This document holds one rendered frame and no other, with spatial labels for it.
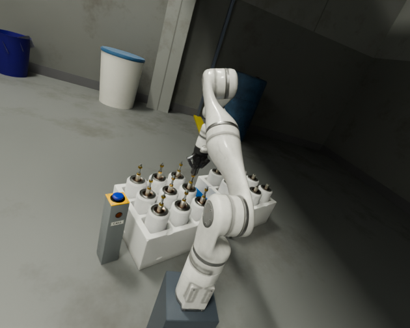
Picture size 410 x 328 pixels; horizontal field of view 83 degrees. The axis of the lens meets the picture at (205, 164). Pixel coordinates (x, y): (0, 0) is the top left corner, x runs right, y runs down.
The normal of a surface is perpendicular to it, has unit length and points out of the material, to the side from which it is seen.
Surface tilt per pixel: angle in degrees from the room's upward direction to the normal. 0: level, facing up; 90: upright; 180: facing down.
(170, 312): 0
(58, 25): 90
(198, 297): 90
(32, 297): 0
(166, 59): 90
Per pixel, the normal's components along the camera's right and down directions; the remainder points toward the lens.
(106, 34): 0.14, 0.47
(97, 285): 0.30, -0.86
